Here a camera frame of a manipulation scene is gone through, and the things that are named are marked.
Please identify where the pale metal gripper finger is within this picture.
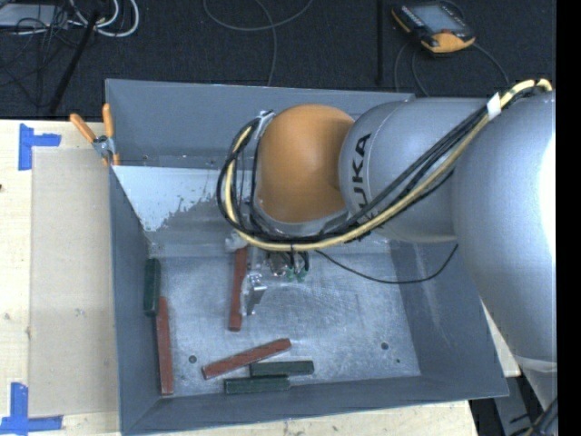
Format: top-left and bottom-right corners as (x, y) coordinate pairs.
(251, 275), (270, 315)
(243, 273), (256, 317)

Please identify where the red-brown flat block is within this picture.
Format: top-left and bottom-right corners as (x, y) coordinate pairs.
(228, 246), (251, 332)
(155, 295), (175, 397)
(201, 337), (293, 381)

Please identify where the grey metal bin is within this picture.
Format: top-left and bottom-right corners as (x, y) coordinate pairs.
(103, 78), (511, 436)

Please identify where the dark green flat block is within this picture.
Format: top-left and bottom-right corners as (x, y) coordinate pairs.
(249, 359), (316, 378)
(223, 375), (292, 396)
(143, 257), (162, 318)

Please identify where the pale cardboard board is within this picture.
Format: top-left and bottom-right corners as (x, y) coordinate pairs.
(27, 146), (121, 420)

